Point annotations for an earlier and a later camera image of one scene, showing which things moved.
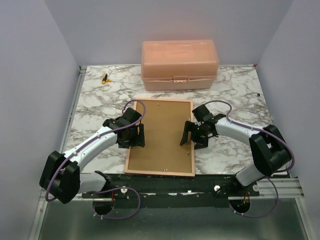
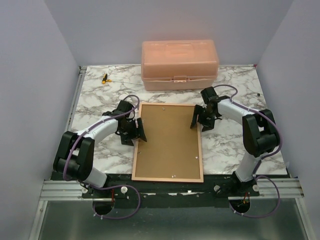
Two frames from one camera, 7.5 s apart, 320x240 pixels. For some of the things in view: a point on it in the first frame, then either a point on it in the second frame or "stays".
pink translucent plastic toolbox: [179, 65] stays
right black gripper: [191, 127] -> [208, 125]
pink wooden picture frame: [192, 150] -> [135, 165]
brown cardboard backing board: [164, 123] stays
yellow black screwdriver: [105, 80] stays
